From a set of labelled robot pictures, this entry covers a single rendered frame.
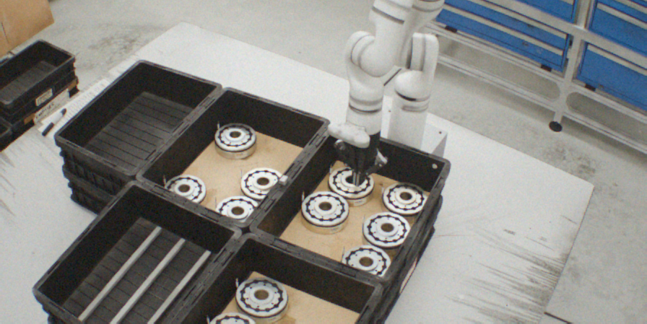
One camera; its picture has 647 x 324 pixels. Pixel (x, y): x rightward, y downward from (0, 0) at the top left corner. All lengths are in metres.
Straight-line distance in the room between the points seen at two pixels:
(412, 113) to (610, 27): 1.62
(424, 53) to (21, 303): 1.16
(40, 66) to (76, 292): 1.61
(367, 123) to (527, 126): 2.02
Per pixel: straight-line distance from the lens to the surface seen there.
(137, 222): 1.52
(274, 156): 1.65
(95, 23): 4.14
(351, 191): 1.52
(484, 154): 1.95
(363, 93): 1.35
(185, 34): 2.42
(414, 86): 1.61
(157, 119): 1.80
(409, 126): 1.67
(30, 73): 2.83
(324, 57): 3.56
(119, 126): 1.80
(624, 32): 3.06
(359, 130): 1.38
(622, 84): 3.17
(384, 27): 1.29
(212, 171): 1.62
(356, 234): 1.48
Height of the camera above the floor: 1.91
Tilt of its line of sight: 39 degrees down
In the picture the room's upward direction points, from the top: 3 degrees clockwise
